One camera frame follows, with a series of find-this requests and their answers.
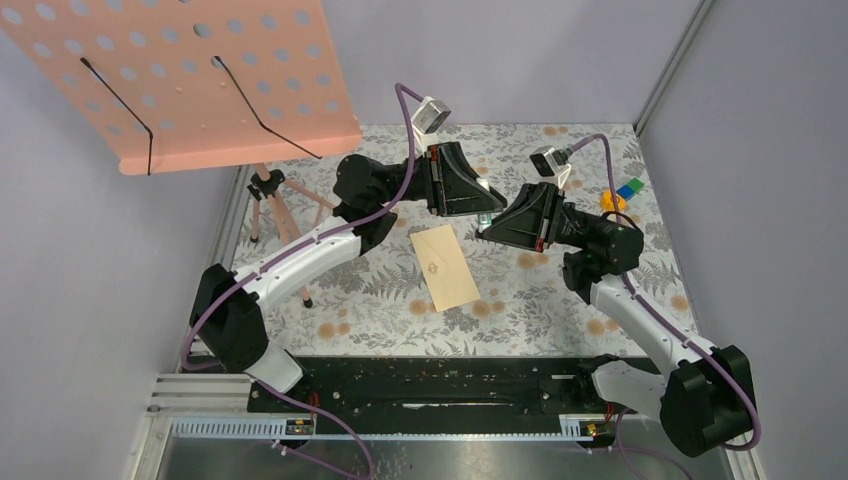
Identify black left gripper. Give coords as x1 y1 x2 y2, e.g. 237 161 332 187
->
376 143 508 217

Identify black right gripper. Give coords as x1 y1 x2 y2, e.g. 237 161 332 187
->
476 182 604 253

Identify white green glue stick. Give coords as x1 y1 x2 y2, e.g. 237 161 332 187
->
477 213 492 230

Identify cream envelope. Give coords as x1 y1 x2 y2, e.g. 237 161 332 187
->
410 224 481 312

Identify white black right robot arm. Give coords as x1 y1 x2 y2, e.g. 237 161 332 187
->
475 183 762 457

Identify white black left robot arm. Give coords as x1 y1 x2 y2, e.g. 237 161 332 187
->
184 141 507 411

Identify yellow blue green toy blocks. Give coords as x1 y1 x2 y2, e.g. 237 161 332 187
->
600 178 645 211

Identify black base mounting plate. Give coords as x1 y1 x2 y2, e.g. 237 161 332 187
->
288 354 625 436

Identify pink tripod music stand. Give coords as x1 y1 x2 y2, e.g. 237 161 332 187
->
0 0 363 309

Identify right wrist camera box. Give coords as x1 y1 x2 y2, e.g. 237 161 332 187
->
529 145 573 191

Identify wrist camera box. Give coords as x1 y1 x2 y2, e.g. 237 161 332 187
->
411 96 452 150
529 145 573 191

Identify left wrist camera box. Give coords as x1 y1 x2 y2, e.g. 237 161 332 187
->
411 96 452 150

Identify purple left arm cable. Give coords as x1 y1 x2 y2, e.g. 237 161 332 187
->
180 82 429 480

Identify aluminium frame rail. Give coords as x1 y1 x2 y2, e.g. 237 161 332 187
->
132 370 763 480

